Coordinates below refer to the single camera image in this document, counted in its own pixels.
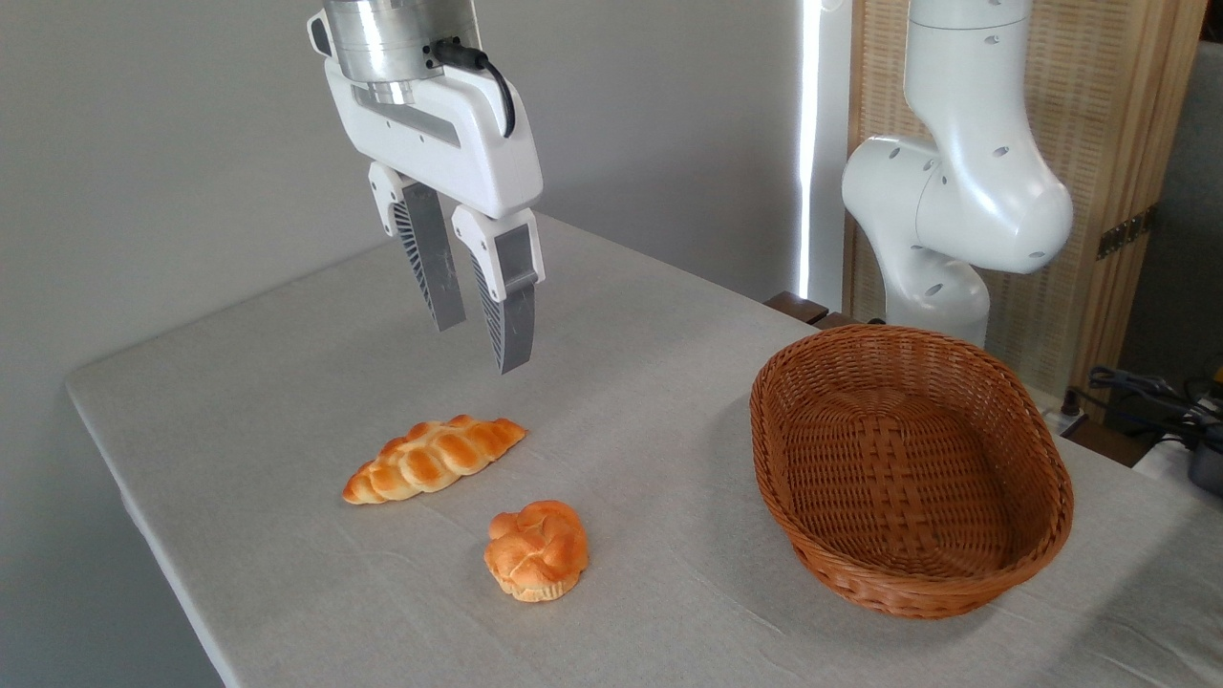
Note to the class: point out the long braided bread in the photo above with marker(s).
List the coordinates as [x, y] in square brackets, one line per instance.
[430, 459]

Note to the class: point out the dark wooden furniture edge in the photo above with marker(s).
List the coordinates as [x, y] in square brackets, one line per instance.
[798, 308]

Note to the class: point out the wooden folding screen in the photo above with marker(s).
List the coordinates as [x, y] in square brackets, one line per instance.
[1108, 115]

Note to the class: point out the brown oval wicker basket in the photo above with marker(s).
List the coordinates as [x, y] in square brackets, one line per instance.
[908, 497]

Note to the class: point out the grey tablecloth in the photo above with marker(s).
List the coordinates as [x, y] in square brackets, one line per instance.
[621, 382]

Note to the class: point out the brown wooden board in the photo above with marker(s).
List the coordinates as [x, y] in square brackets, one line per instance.
[1108, 443]

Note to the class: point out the metal screen hinge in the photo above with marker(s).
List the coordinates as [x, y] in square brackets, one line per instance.
[1126, 233]

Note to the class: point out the round knotted bread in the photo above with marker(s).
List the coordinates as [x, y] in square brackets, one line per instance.
[537, 552]

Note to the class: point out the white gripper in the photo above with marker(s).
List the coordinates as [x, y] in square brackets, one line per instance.
[459, 143]

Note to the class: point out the dark grey device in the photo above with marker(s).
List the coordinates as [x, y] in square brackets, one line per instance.
[1208, 470]

